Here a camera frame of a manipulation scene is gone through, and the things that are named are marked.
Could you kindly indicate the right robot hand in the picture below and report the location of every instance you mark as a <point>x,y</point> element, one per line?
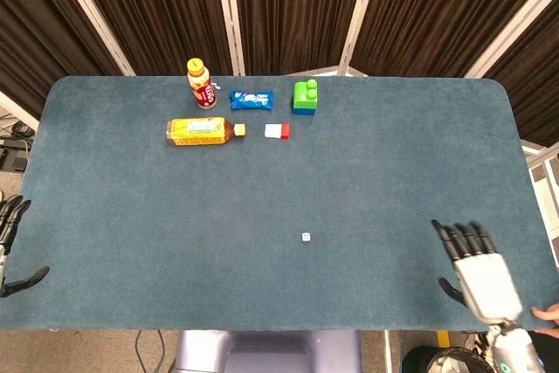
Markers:
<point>485,277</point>

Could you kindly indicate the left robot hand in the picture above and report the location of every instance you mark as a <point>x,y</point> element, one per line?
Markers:
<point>9,233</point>

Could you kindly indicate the small white die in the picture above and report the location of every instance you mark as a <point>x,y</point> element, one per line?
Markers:
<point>306,237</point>

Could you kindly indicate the robot base body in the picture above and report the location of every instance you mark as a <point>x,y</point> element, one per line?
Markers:
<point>266,353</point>

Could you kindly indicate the person's hand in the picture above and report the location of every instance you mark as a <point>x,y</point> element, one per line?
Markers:
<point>547,319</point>

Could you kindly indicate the black round bin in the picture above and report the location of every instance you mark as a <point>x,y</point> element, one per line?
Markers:
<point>454,361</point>

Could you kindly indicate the lying yellow tea bottle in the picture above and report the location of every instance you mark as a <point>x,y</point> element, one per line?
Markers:
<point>198,131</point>

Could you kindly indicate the blue felt table cover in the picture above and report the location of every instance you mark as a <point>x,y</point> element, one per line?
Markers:
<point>262,194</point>

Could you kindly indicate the upright red tea bottle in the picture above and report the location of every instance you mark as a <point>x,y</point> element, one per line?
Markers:
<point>201,84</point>

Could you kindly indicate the green and blue toy brick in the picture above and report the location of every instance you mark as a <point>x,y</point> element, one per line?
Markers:
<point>305,98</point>

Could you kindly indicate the white and red block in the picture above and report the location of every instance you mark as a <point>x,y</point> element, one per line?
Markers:
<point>277,131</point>

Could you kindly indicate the blue snack packet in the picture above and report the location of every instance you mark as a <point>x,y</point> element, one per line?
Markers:
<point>252,100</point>

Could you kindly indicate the dark brown curtain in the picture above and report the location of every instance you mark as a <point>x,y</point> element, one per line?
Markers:
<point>297,10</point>

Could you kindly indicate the white partition frame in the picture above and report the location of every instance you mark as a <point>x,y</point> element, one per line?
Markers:
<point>229,15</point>

